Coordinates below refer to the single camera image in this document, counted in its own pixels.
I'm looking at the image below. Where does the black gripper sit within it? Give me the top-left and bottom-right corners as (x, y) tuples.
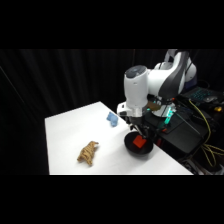
(125, 112), (149, 139)

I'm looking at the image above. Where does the red cube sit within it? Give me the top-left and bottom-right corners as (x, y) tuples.
(132, 135), (147, 149)

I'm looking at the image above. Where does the black bowl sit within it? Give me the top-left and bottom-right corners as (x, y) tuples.
(124, 130), (155, 159)

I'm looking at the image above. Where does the light blue toy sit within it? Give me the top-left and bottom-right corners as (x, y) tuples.
(106, 111), (120, 128)

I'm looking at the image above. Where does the black robot stand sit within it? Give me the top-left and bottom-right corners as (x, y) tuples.
(143, 97), (224, 163)

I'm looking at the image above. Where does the striped tiger plush toy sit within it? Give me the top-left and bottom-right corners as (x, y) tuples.
(76, 140), (101, 167)

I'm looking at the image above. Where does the laptop with lit keyboard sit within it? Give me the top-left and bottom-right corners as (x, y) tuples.
(182, 85), (224, 105)

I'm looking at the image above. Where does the black curtain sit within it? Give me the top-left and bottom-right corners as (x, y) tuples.
(0, 49), (224, 176)

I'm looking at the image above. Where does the yellow cable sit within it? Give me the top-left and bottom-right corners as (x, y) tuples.
(187, 98), (224, 169)

